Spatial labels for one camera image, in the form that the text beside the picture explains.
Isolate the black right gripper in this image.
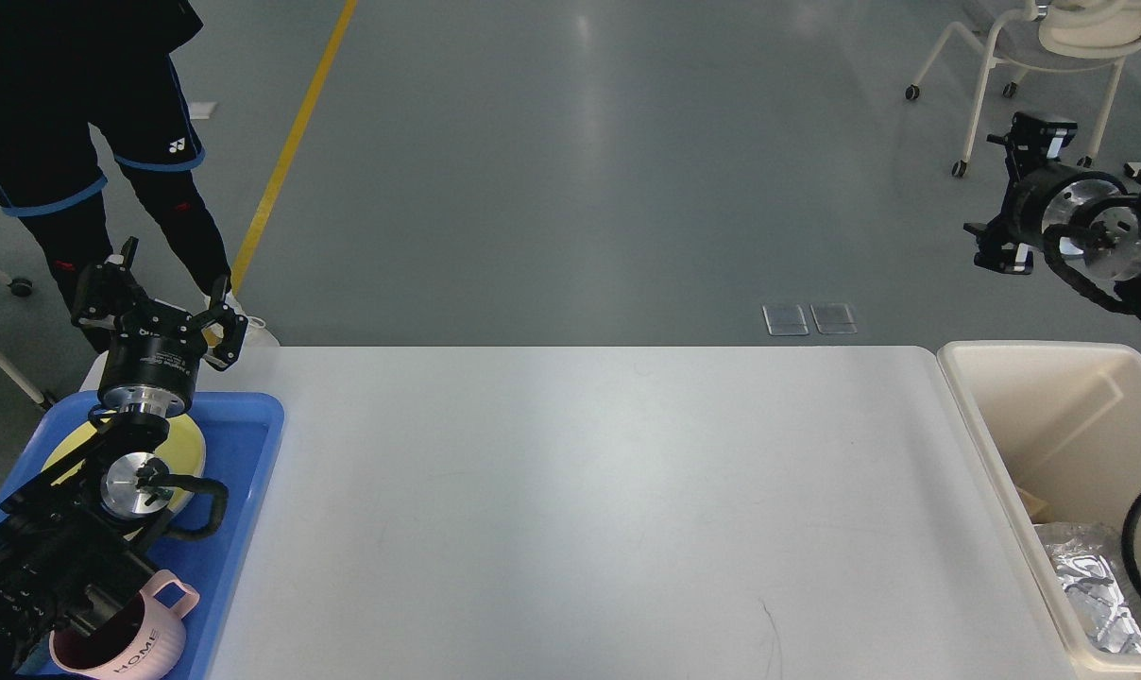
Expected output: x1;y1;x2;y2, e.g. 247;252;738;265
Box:
963;111;1097;276

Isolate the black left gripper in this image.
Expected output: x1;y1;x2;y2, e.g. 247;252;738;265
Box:
71;237;249;418

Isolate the yellow plastic plate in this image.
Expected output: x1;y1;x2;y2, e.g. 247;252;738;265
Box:
38;415;205;550

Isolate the brown paper sheet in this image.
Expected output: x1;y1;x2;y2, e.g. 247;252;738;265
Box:
1014;485;1055;525

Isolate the pink HOME mug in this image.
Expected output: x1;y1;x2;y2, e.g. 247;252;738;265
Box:
48;569;202;679

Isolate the silver foil bag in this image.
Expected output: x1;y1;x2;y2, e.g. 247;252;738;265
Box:
1033;523;1141;655

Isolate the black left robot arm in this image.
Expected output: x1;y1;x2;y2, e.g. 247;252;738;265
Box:
0;237;246;679

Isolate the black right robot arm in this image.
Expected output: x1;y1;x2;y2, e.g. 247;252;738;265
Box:
945;112;1141;661

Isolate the blue plastic tray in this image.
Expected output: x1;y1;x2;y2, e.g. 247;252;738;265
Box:
0;392;284;679

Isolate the white office chair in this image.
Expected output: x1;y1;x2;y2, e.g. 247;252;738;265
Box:
904;1;1141;178

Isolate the white floor marker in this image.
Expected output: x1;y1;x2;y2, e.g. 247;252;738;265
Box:
189;102;217;121

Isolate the clear floor plate right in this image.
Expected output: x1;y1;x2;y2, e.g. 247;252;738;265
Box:
809;303;859;335

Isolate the clear floor plate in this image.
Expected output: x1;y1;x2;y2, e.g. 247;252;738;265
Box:
763;303;809;337
809;303;859;335

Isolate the beige plastic bin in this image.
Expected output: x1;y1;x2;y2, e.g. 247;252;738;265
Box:
938;341;1141;679

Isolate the clear floor plate left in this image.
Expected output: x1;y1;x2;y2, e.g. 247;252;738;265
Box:
763;303;809;337

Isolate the person in black jacket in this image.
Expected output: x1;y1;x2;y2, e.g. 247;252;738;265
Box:
0;1;238;309

